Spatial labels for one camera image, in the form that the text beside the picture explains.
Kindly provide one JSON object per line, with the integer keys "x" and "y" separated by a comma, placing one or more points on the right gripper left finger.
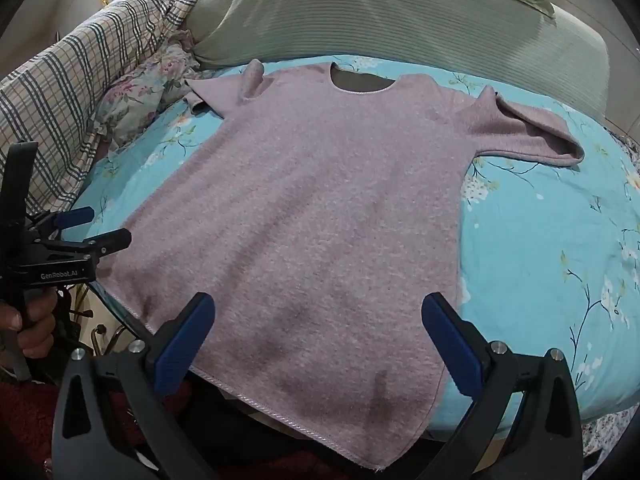
{"x": 86, "y": 443}

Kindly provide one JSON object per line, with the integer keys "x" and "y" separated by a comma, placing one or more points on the floral ruffled pillow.
{"x": 133, "y": 102}

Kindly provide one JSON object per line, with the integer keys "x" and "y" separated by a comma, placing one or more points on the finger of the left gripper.
{"x": 72, "y": 218}
{"x": 105, "y": 244}

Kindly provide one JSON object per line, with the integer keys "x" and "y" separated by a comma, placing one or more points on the blue floral bed quilt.
{"x": 549, "y": 256}

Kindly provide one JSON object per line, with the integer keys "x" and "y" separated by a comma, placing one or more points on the person's left hand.
{"x": 35, "y": 328}

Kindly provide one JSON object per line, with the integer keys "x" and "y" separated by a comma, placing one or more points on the green striped pillow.
{"x": 502, "y": 40}

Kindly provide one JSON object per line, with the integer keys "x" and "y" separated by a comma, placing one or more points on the plaid checked blanket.
{"x": 51, "y": 98}

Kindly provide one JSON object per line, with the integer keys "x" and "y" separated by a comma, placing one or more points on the pink knit sweater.
{"x": 318, "y": 216}

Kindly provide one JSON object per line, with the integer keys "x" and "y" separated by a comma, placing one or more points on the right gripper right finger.
{"x": 545, "y": 439}

